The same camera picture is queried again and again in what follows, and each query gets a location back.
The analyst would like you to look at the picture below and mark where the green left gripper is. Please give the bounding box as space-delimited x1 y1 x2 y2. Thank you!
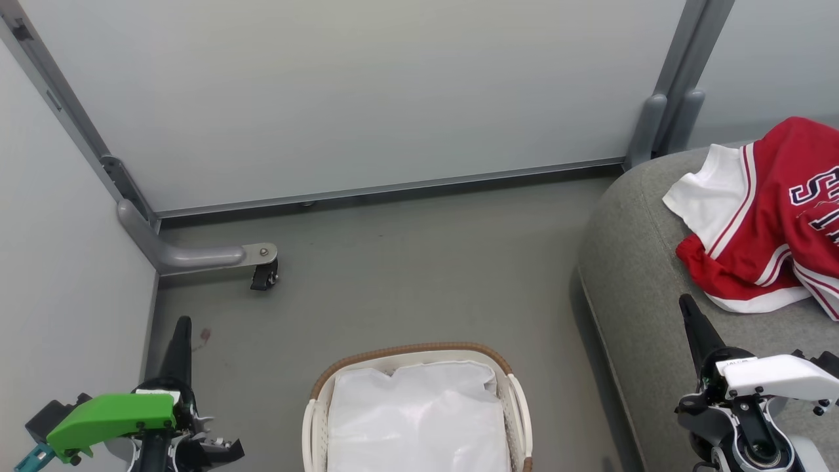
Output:
13 316 245 472

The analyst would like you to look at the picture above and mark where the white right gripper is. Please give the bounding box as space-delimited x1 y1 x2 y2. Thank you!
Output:
675 294 839 454

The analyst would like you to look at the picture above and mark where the red and white jersey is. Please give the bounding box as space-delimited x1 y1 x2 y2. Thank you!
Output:
662 117 839 322

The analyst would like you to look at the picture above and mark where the white basket with brown rim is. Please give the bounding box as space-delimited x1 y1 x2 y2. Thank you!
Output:
302 342 534 472

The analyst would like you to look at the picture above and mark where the white plastic basket liner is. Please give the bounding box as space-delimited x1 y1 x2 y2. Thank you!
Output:
326 361 512 472

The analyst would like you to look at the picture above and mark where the grey fabric sofa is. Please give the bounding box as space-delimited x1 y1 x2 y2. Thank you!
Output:
577 141 839 472

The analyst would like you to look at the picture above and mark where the grey partition foot bar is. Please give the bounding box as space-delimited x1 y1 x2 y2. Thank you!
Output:
117 199 279 277

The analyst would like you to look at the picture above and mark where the black caster wheel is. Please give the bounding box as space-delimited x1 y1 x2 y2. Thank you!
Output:
250 259 281 292

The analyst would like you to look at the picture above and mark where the grey partition base rail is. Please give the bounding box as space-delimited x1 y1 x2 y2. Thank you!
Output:
154 156 627 220

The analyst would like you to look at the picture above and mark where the grey corner partition post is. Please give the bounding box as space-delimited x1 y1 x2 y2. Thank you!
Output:
0 0 161 231

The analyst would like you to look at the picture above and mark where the grey double partition post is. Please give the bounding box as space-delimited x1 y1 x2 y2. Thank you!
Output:
623 0 736 171

